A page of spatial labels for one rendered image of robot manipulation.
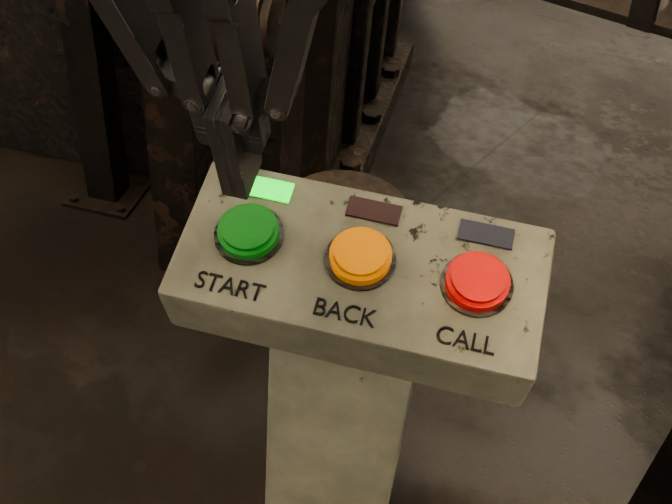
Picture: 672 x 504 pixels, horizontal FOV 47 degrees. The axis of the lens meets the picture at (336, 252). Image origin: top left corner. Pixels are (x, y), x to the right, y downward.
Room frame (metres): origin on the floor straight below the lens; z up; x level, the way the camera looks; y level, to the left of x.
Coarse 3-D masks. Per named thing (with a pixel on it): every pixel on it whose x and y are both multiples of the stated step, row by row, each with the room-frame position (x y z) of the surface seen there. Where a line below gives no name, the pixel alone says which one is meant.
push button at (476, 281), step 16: (464, 256) 0.37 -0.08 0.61; (480, 256) 0.37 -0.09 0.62; (448, 272) 0.36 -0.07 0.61; (464, 272) 0.36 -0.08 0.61; (480, 272) 0.36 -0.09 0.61; (496, 272) 0.36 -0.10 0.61; (448, 288) 0.35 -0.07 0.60; (464, 288) 0.35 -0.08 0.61; (480, 288) 0.35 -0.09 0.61; (496, 288) 0.35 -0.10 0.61; (464, 304) 0.34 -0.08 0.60; (480, 304) 0.34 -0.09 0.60; (496, 304) 0.34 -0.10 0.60
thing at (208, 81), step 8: (160, 56) 0.35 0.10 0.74; (160, 64) 0.35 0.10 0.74; (168, 64) 0.35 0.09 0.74; (168, 72) 0.34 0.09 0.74; (208, 72) 0.35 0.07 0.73; (168, 80) 0.34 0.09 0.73; (208, 80) 0.35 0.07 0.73; (176, 88) 0.34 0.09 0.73; (208, 88) 0.35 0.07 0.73; (176, 96) 0.34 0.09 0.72; (208, 96) 0.34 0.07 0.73; (208, 104) 0.34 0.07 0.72; (192, 120) 0.35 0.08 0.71; (200, 120) 0.35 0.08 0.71; (200, 128) 0.35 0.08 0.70; (200, 136) 0.35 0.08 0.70; (208, 144) 0.35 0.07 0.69
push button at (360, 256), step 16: (336, 240) 0.38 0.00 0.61; (352, 240) 0.38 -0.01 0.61; (368, 240) 0.38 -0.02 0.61; (384, 240) 0.38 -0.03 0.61; (336, 256) 0.37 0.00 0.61; (352, 256) 0.37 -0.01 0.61; (368, 256) 0.37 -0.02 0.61; (384, 256) 0.37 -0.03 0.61; (336, 272) 0.36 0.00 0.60; (352, 272) 0.36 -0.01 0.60; (368, 272) 0.36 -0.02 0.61; (384, 272) 0.36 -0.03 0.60
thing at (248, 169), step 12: (228, 108) 0.34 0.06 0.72; (228, 132) 0.34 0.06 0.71; (228, 144) 0.34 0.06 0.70; (240, 144) 0.35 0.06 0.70; (228, 156) 0.34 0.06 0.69; (240, 156) 0.35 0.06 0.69; (252, 156) 0.37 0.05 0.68; (228, 168) 0.35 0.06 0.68; (240, 168) 0.35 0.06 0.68; (252, 168) 0.37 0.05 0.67; (240, 180) 0.35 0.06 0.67; (252, 180) 0.37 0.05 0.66; (240, 192) 0.35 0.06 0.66
